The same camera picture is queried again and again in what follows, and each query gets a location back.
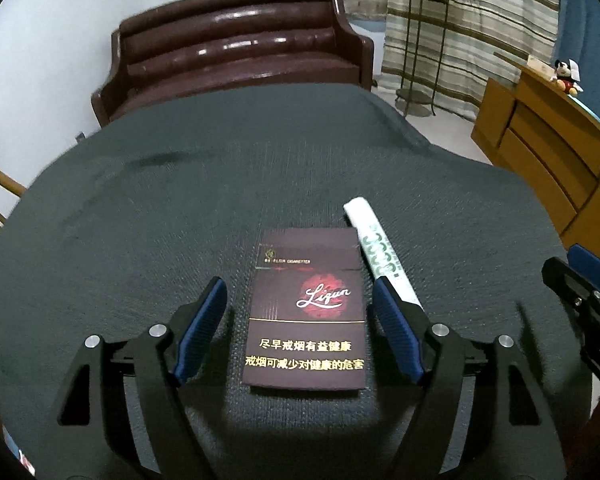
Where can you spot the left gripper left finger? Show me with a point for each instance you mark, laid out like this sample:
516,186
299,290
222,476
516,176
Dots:
91,430

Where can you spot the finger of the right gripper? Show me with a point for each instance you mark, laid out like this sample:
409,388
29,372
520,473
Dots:
579,296
585,263

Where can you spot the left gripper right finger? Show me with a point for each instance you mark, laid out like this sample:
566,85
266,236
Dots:
511,433

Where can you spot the wooden tv cabinet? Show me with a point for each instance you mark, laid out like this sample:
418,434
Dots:
550,139

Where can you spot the white green wrapper tube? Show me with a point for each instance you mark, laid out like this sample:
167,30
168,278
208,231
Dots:
378,250

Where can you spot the dark maroon cigarette box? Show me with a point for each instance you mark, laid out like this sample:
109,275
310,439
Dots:
307,314

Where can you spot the dark grey table cloth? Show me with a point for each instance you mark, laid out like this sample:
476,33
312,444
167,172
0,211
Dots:
135,220

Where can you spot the mickey mouse plush toy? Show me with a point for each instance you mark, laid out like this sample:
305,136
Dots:
567,77

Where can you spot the small box on cabinet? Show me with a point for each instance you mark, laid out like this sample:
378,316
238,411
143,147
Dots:
539,67

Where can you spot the blue curtain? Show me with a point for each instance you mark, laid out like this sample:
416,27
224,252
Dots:
578,39

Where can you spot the black metal plant stand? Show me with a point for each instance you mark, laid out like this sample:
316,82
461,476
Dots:
412,91

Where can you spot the striped beige curtain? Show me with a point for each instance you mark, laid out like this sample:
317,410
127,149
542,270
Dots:
477,31

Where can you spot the dark brown leather sofa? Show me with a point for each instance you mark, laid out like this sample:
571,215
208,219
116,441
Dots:
189,47

